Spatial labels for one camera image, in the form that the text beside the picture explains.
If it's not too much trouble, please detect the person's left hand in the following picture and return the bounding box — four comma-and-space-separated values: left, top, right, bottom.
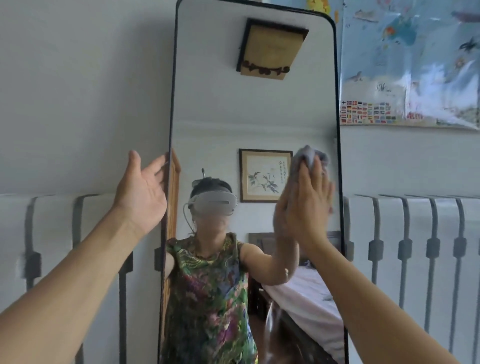
112, 150, 169, 238

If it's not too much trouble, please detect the person's right hand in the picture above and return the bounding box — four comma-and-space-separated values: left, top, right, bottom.
286, 154, 335, 256

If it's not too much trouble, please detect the person's left forearm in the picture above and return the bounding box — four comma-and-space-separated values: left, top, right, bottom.
0, 205, 148, 364

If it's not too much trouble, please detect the white panel with dark bars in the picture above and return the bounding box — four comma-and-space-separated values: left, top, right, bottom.
0, 193, 480, 364

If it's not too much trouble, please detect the grey cleaning cloth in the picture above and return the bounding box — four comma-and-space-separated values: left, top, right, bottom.
290, 145, 334, 215

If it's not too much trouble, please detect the tall black-framed mirror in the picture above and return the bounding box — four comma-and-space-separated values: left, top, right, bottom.
157, 0, 350, 364

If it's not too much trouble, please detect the colourful world map poster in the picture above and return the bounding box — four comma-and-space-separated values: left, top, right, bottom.
305, 0, 480, 131

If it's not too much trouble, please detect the person's right forearm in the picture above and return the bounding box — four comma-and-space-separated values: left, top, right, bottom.
305, 244, 461, 364

